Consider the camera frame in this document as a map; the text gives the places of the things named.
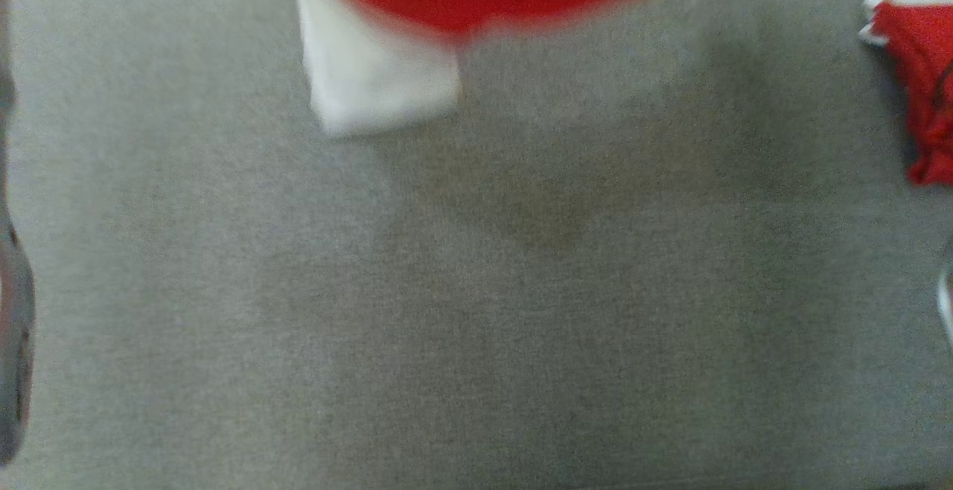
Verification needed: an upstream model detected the red Bulls 23 jersey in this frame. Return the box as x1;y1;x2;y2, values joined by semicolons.
858;0;953;187

